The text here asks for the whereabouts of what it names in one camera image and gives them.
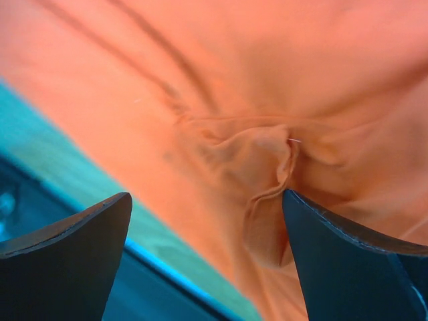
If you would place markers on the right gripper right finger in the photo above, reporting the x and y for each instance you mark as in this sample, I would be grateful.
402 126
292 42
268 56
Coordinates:
350 272

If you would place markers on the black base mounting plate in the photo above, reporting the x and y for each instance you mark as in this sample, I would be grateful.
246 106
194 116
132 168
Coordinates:
143 288

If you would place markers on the orange t shirt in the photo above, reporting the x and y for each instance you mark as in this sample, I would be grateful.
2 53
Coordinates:
207 111

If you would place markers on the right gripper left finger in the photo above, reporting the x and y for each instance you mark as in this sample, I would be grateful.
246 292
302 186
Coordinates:
65 270

